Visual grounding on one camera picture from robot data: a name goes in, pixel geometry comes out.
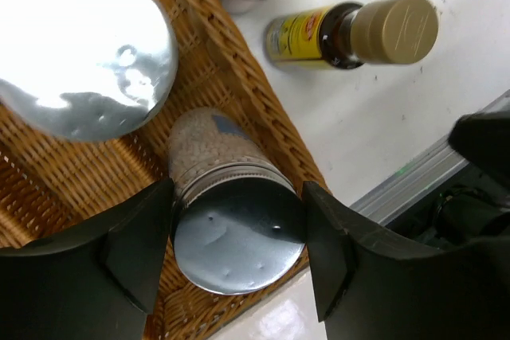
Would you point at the silver-lid bead jar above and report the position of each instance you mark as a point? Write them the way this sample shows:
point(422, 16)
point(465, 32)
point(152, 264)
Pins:
point(235, 228)
point(86, 70)

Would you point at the left small yellow bottle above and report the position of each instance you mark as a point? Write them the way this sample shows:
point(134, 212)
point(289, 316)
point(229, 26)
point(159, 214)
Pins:
point(350, 34)

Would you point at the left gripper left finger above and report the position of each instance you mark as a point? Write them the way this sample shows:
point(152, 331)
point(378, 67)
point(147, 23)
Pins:
point(98, 279)

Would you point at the wicker divided tray basket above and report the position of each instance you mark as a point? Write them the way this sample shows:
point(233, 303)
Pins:
point(48, 184)

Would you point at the aluminium front rail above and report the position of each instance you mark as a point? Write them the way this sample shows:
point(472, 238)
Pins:
point(409, 185)

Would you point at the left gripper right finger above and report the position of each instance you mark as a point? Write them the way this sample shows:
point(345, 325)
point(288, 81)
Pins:
point(372, 283)

